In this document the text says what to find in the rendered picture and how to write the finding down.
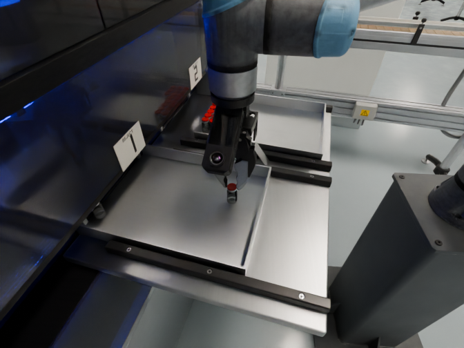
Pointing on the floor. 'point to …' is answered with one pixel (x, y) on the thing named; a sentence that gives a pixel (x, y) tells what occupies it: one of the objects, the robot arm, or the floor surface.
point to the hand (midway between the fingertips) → (230, 186)
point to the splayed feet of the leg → (435, 164)
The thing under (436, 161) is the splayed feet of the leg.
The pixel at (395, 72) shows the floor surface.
